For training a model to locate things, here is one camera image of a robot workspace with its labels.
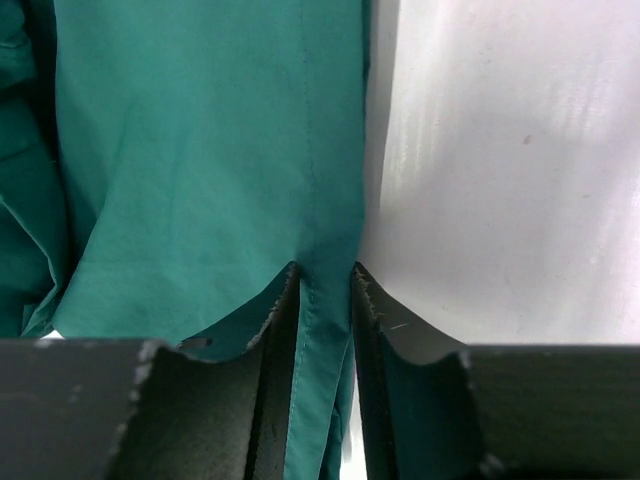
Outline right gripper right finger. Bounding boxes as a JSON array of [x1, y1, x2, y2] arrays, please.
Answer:
[[351, 265, 639, 479]]

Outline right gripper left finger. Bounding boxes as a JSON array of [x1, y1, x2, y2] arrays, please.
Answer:
[[1, 264, 300, 480]]

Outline teal green shorts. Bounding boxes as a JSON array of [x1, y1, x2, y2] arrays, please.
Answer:
[[1, 1, 371, 479]]

